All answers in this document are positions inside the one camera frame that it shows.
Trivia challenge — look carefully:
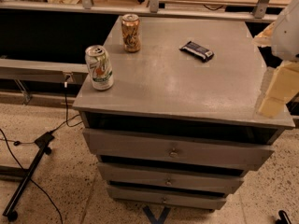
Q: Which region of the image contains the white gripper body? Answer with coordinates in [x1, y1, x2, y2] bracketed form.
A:
[271, 0, 299, 62]

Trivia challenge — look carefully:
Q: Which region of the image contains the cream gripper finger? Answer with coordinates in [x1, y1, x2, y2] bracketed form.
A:
[252, 21, 275, 47]
[258, 61, 299, 118]

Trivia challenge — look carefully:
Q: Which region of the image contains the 7up soda can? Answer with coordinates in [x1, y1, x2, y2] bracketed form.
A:
[85, 45, 114, 91]

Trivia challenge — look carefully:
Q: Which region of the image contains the brown gold soda can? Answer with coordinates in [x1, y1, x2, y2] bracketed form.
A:
[121, 13, 141, 52]

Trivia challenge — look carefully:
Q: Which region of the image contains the middle grey drawer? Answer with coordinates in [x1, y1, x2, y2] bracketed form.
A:
[98, 162, 244, 194]

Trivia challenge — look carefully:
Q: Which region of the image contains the grey drawer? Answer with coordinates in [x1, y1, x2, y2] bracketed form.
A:
[107, 185, 226, 210]
[83, 128, 274, 170]
[98, 162, 244, 194]

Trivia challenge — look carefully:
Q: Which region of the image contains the grey drawer cabinet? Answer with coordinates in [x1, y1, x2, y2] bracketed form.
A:
[74, 18, 293, 199]

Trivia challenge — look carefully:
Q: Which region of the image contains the bottom grey drawer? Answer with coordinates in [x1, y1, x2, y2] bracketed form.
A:
[107, 185, 226, 210]

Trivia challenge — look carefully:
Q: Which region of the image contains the top grey drawer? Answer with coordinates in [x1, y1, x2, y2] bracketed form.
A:
[83, 128, 274, 170]

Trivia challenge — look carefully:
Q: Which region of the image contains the black stand leg with wheels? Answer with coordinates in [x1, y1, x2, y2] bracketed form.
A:
[0, 132, 54, 221]

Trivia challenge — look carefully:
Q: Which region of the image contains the grey shelf frame rail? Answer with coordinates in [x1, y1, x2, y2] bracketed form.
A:
[0, 0, 291, 22]

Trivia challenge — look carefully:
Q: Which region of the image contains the grey metal rail bench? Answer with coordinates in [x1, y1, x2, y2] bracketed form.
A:
[0, 59, 88, 85]

